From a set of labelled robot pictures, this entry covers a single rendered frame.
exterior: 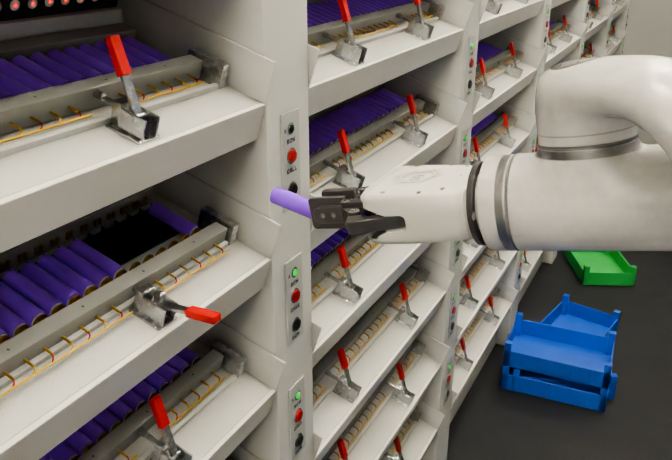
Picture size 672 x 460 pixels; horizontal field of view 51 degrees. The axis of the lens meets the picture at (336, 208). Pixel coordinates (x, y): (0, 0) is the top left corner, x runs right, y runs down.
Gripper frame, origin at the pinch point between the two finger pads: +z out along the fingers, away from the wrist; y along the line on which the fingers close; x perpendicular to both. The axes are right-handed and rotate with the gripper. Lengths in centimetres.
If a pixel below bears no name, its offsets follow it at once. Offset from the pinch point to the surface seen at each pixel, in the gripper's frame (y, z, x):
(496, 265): -129, 29, 63
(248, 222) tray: -6.1, 16.3, 3.5
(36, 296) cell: 19.4, 22.5, 1.4
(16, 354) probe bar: 25.8, 17.8, 3.5
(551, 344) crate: -141, 19, 94
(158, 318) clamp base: 12.6, 14.9, 6.7
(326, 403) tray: -27, 26, 44
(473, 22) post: -82, 10, -11
